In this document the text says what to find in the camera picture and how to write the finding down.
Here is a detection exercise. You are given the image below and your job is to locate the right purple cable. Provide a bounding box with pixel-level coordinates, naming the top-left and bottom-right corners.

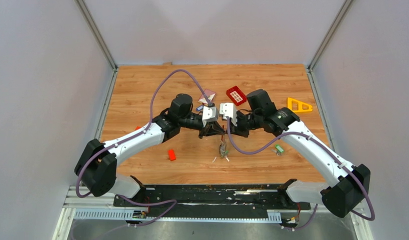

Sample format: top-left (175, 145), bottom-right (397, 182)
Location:
top-left (226, 118), bottom-right (376, 222)

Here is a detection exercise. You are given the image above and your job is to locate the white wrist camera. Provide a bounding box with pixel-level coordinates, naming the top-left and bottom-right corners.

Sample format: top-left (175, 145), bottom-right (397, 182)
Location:
top-left (202, 106), bottom-right (219, 127)
top-left (219, 102), bottom-right (238, 126)

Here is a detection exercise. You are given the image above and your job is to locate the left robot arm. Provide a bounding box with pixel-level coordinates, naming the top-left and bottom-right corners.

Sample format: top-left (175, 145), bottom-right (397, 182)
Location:
top-left (74, 93), bottom-right (225, 207)

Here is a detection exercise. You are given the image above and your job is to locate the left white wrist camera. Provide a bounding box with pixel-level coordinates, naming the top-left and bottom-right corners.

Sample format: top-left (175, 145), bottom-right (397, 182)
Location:
top-left (202, 106), bottom-right (219, 127)

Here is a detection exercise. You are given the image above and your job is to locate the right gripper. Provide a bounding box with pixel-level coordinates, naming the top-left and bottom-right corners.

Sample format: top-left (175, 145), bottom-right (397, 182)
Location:
top-left (226, 110), bottom-right (263, 138)

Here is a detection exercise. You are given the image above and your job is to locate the playing card box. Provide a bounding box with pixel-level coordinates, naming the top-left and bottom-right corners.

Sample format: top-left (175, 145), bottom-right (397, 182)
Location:
top-left (198, 89), bottom-right (217, 106)

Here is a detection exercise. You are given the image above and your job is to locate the yellow triangular brick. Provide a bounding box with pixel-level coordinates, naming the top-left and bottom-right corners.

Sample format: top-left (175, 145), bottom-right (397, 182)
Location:
top-left (287, 97), bottom-right (313, 113)

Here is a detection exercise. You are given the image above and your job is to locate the red window brick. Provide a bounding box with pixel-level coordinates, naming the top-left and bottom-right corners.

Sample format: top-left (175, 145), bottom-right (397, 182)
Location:
top-left (226, 85), bottom-right (247, 106)

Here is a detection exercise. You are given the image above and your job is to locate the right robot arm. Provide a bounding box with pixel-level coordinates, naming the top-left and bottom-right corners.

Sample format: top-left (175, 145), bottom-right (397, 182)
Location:
top-left (219, 89), bottom-right (375, 221)

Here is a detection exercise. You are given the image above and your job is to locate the red rectangular block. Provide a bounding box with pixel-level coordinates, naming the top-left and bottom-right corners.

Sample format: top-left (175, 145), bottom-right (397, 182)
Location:
top-left (168, 149), bottom-right (177, 161)

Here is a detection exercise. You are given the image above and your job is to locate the white slotted cable duct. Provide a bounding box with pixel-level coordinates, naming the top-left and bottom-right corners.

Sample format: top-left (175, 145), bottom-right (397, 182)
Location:
top-left (73, 208), bottom-right (283, 224)

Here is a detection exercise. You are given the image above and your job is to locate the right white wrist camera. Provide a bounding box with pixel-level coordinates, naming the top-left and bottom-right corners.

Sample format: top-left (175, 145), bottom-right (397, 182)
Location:
top-left (219, 102), bottom-right (238, 126)

